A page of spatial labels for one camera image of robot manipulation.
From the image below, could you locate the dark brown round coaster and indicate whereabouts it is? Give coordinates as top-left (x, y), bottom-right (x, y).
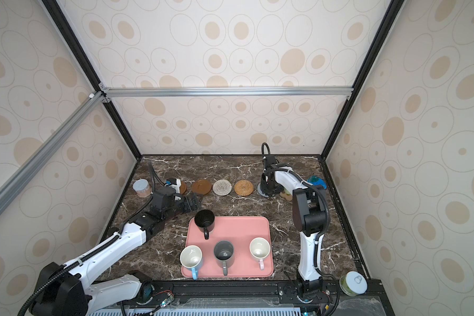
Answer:
top-left (192, 179), bottom-right (213, 196)

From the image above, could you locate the black mug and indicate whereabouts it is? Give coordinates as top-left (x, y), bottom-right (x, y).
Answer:
top-left (194, 209), bottom-right (215, 240)

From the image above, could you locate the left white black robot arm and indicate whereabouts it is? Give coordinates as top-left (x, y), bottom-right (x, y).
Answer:
top-left (18, 188), bottom-right (204, 315)

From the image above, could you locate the brown wooden round coaster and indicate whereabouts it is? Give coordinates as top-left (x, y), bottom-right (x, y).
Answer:
top-left (179, 181), bottom-right (188, 194)

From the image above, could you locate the horizontal aluminium frame bar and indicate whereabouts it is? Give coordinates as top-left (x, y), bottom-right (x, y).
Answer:
top-left (103, 86), bottom-right (354, 97)

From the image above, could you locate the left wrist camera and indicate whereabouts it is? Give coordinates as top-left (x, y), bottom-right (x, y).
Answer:
top-left (152, 178), bottom-right (182, 209)

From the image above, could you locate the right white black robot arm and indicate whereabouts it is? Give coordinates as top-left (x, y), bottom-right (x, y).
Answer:
top-left (259, 166), bottom-right (330, 296)

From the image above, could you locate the blue woven round coaster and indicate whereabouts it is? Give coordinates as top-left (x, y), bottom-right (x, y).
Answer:
top-left (257, 186), bottom-right (277, 198)

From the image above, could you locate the rattan woven round coaster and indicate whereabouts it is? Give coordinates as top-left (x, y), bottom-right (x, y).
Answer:
top-left (234, 180), bottom-right (254, 196)

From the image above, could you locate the grey mug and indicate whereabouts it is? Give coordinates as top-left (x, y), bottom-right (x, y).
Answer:
top-left (213, 240), bottom-right (235, 276)

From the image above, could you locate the blue lidded white jar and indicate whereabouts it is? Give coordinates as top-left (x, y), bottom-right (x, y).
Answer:
top-left (308, 176), bottom-right (327, 190)

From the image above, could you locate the cork paw print coaster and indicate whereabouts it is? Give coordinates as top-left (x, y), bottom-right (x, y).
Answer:
top-left (280, 190), bottom-right (293, 201)

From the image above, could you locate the pink tray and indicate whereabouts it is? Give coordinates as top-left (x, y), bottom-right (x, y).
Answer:
top-left (186, 216), bottom-right (274, 280)

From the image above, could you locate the multicolour woven round coaster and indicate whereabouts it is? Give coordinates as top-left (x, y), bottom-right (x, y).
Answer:
top-left (212, 179), bottom-right (233, 196)

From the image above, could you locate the white mug blue handle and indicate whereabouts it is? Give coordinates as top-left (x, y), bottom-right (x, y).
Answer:
top-left (180, 245), bottom-right (204, 280)

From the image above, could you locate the grey lidded pink jar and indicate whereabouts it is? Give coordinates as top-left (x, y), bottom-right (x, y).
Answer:
top-left (132, 179), bottom-right (152, 198)

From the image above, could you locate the white mug pink handle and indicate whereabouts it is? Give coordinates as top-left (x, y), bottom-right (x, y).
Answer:
top-left (250, 237), bottom-right (271, 271)

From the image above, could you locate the diagonal aluminium frame bar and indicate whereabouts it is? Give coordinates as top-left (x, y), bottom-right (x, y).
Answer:
top-left (0, 91), bottom-right (104, 215)

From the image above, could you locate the green jar white lid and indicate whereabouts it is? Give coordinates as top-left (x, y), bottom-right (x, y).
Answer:
top-left (339, 271), bottom-right (368, 297)

